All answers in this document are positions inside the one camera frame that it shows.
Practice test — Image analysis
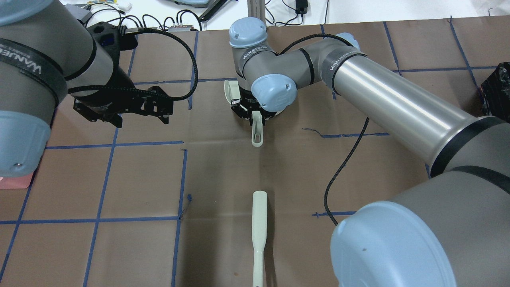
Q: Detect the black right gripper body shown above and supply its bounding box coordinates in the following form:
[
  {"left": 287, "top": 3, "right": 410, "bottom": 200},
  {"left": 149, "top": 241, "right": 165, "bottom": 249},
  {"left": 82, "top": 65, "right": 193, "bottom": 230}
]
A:
[{"left": 231, "top": 90, "right": 279, "bottom": 122}]

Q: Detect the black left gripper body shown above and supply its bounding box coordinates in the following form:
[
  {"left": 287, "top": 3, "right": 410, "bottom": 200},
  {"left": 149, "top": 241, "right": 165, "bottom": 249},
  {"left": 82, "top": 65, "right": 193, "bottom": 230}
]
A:
[{"left": 73, "top": 22, "right": 174, "bottom": 128}]

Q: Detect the pale green dustpan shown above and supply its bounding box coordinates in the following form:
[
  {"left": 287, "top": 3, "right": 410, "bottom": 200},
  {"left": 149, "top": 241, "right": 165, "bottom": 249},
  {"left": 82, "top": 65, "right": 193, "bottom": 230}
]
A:
[{"left": 224, "top": 80, "right": 282, "bottom": 147}]

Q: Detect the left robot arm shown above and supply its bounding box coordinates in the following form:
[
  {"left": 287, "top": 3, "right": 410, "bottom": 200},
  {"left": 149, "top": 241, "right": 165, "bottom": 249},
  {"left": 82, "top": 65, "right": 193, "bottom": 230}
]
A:
[{"left": 0, "top": 0, "right": 173, "bottom": 178}]

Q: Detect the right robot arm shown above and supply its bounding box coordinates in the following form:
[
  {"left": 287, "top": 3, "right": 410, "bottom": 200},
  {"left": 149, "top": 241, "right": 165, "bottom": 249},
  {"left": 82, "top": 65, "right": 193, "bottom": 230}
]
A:
[{"left": 225, "top": 18, "right": 509, "bottom": 287}]

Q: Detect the pink plastic bin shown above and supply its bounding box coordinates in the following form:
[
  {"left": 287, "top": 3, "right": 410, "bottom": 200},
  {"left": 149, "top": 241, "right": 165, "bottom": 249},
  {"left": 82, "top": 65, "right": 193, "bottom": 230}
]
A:
[{"left": 0, "top": 172, "right": 33, "bottom": 190}]

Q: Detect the black trash bag bin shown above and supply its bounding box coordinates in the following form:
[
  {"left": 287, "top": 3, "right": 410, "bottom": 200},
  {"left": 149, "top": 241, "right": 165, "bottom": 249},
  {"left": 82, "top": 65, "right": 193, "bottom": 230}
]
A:
[{"left": 481, "top": 62, "right": 510, "bottom": 122}]

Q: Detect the aluminium frame post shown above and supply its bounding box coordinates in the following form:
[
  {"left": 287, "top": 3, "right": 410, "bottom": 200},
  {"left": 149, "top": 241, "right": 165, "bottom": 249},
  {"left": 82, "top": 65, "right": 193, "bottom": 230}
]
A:
[{"left": 247, "top": 0, "right": 266, "bottom": 22}]

